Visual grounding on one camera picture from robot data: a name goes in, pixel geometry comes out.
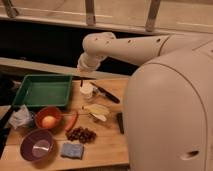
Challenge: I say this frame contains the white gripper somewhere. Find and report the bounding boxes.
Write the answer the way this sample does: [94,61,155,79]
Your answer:
[77,53,102,72]

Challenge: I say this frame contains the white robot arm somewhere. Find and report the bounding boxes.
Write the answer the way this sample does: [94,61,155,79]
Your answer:
[78,32,213,171]

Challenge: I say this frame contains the white paper cup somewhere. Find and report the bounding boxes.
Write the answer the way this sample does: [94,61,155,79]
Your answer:
[80,83,93,99]

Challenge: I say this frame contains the yellow banana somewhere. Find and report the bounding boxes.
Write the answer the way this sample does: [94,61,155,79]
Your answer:
[84,104,110,115]

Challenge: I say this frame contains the red sausage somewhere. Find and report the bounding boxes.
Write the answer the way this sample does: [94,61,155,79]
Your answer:
[65,111,78,132]

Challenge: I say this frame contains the green plastic tray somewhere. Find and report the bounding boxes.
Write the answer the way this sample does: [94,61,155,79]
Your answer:
[12,74,72,109]

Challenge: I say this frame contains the orange bowl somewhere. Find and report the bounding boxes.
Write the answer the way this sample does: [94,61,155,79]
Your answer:
[35,106,62,129]

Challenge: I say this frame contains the black rectangular bar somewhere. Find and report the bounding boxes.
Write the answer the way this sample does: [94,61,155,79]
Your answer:
[116,113,124,134]

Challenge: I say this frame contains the wooden cutting board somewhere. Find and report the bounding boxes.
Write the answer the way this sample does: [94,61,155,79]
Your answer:
[0,81,129,171]

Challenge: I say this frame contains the orange fruit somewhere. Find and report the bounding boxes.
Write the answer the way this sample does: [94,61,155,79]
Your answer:
[42,116,56,129]

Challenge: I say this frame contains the dark red grapes bunch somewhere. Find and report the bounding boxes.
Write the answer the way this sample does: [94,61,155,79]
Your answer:
[66,127,97,144]

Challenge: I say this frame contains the blue sponge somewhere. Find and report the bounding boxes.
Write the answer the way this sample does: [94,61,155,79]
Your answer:
[61,143,84,159]

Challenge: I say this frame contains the purple bowl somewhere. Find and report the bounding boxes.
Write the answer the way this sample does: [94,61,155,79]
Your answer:
[20,129,54,162]

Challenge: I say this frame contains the black handled knife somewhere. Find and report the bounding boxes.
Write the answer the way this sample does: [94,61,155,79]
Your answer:
[90,82,120,104]

